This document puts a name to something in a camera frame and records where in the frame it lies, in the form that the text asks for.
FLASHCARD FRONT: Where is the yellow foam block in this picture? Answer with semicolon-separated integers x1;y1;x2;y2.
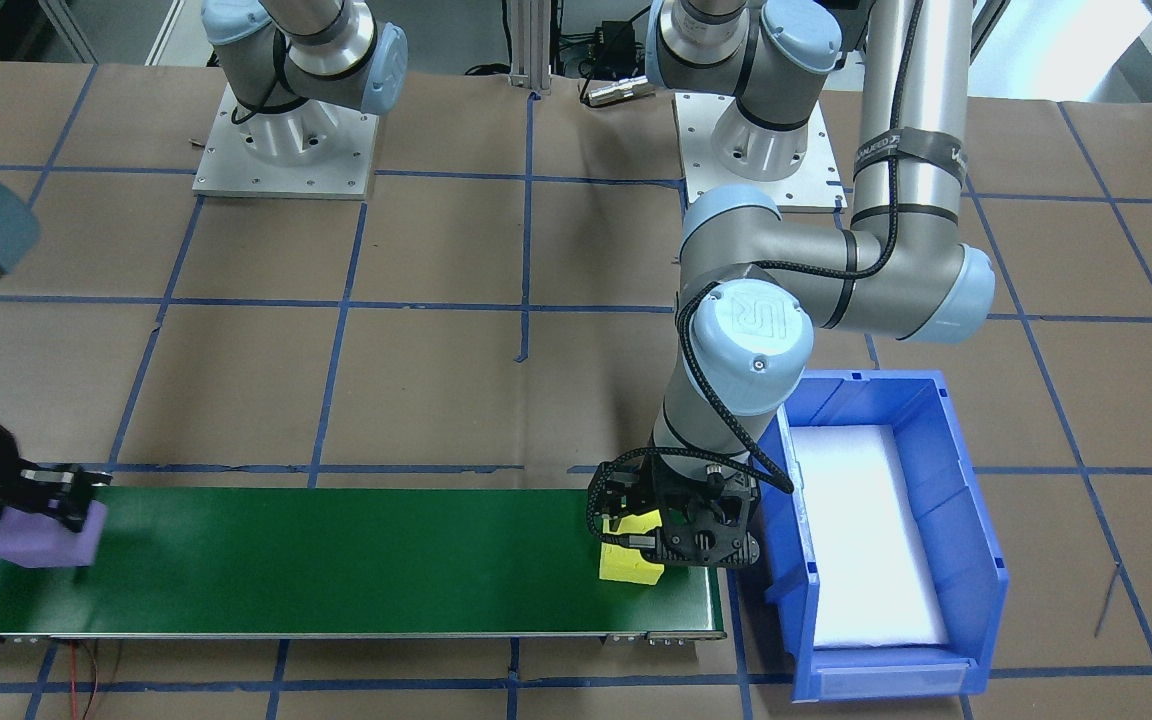
598;510;665;584

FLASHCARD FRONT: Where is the purple foam block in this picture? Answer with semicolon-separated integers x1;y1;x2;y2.
0;498;108;570

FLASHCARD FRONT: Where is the green conveyor belt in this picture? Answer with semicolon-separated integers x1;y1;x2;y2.
0;462;727;646

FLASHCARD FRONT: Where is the blue plastic bin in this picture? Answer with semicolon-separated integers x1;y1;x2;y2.
761;370;1012;701

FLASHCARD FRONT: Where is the silver cylindrical connector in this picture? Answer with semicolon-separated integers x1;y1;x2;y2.
581;78;652;106

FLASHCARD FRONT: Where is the black small electronics box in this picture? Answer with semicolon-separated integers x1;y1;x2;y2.
591;20;637;61

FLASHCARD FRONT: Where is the red conveyor cable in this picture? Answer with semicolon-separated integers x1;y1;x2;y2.
64;640;105;720

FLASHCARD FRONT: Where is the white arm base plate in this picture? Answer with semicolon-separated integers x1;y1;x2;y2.
193;85;380;201
674;95;847;213

